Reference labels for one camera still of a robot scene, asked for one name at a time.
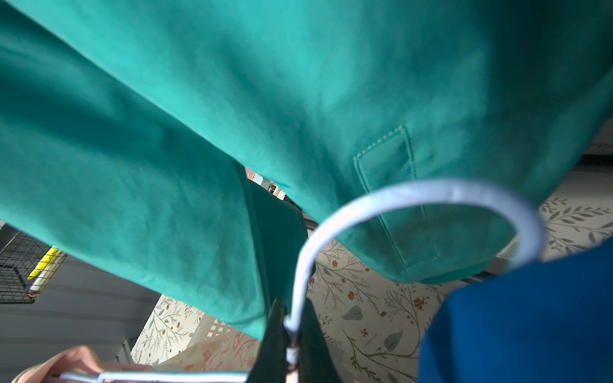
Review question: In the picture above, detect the black wire wall basket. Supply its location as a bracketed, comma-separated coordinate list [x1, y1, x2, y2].
[1, 225, 66, 305]

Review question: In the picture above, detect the white plastic basket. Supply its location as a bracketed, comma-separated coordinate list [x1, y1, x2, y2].
[190, 314, 234, 346]

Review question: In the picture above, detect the green jacket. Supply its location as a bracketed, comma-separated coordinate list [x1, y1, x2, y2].
[1, 1, 612, 338]

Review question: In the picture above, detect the floral table mat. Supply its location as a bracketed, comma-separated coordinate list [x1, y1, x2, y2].
[131, 190, 612, 382]

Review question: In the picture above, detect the pink printed jacket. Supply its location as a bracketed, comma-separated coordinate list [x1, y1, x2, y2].
[13, 330, 260, 382]

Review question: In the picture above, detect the light blue wire hanger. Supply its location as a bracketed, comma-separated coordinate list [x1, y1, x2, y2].
[44, 179, 545, 382]

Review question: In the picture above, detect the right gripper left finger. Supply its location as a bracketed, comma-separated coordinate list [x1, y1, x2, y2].
[246, 298, 289, 383]

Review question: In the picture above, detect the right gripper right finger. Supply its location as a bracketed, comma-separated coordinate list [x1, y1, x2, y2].
[298, 298, 342, 383]

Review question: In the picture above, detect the red white blue jacket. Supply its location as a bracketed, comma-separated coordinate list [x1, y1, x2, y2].
[418, 240, 612, 382]

